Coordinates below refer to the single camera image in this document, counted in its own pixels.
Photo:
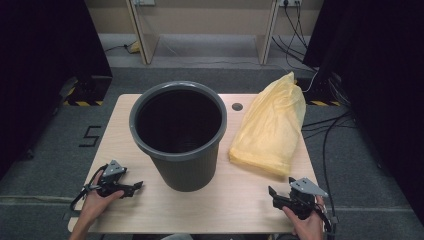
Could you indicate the hazard-striped stand base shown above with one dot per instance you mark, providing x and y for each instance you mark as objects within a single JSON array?
[
  {"x": 320, "y": 96},
  {"x": 86, "y": 91}
]

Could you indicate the small yellow floor object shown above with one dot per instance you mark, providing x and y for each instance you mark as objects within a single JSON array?
[{"x": 135, "y": 47}]

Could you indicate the person's right hand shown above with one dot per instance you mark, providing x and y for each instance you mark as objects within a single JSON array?
[{"x": 308, "y": 230}]

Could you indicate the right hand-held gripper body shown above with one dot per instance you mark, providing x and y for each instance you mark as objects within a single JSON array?
[{"x": 306, "y": 186}]

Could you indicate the person's grey clothing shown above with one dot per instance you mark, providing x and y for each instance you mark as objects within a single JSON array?
[{"x": 176, "y": 237}]

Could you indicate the black curtain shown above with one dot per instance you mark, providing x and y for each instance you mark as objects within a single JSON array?
[
  {"x": 383, "y": 83},
  {"x": 40, "y": 66}
]

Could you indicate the white wall socket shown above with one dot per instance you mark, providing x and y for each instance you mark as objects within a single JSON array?
[
  {"x": 144, "y": 2},
  {"x": 290, "y": 2}
]

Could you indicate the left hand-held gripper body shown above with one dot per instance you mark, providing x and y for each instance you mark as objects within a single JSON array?
[{"x": 113, "y": 168}]

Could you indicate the yellow plastic bag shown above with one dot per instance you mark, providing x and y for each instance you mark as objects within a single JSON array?
[{"x": 270, "y": 133}]

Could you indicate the grey plastic trash bin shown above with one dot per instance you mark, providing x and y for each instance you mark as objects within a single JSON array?
[{"x": 186, "y": 173}]

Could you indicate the person's left hand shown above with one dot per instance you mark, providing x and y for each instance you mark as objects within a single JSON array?
[{"x": 95, "y": 203}]

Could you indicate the beige wooden desk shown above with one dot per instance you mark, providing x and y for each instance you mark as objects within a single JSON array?
[{"x": 144, "y": 40}]

